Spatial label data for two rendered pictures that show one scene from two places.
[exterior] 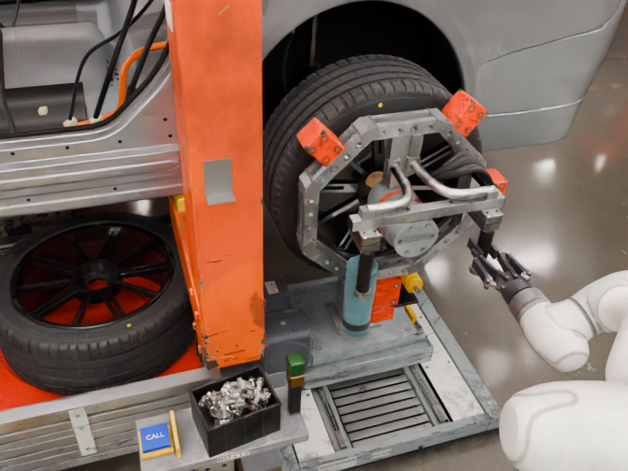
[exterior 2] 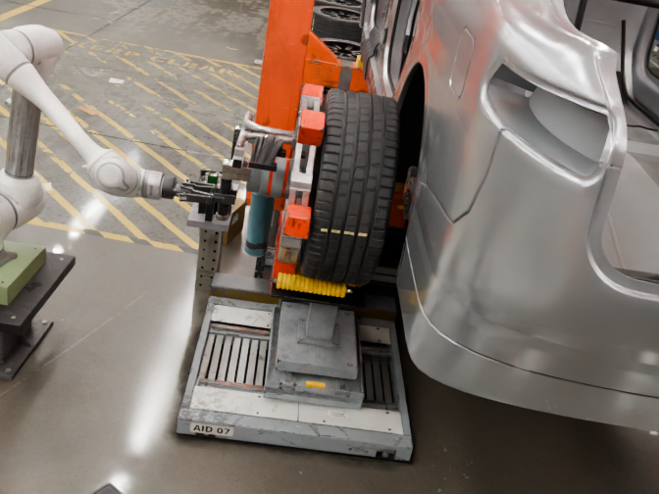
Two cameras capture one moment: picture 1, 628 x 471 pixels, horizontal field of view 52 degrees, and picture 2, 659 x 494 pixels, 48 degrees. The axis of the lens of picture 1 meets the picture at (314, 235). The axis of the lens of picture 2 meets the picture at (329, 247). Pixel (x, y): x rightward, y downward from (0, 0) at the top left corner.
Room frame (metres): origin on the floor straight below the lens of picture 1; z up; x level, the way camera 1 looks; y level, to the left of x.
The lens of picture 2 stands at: (2.24, -2.48, 1.87)
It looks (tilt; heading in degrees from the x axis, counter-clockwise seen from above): 28 degrees down; 104
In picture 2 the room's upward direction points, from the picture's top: 11 degrees clockwise
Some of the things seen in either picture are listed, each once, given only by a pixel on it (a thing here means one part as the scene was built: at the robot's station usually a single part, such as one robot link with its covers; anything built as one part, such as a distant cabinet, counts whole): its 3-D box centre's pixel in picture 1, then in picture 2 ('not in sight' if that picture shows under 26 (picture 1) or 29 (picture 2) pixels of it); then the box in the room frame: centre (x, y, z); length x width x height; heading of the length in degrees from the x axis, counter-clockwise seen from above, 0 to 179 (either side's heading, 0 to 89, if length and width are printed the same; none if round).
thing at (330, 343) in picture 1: (354, 295); (322, 313); (1.66, -0.16, 0.32); 0.40 x 0.30 x 0.28; 110
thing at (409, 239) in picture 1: (401, 216); (278, 177); (1.43, -0.24, 0.85); 0.21 x 0.14 x 0.14; 20
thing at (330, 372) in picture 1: (351, 332); (314, 354); (1.66, -0.16, 0.13); 0.50 x 0.36 x 0.10; 110
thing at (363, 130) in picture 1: (391, 202); (298, 180); (1.50, -0.21, 0.85); 0.54 x 0.07 x 0.54; 110
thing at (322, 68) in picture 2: not in sight; (340, 60); (0.88, 2.15, 0.69); 0.52 x 0.17 x 0.35; 20
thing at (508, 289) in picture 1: (513, 286); (177, 188); (1.19, -0.51, 0.83); 0.09 x 0.08 x 0.07; 20
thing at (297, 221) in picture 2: (486, 186); (297, 221); (1.61, -0.51, 0.85); 0.09 x 0.08 x 0.07; 110
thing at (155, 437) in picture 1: (155, 438); not in sight; (0.94, 0.37, 0.47); 0.07 x 0.07 x 0.02; 20
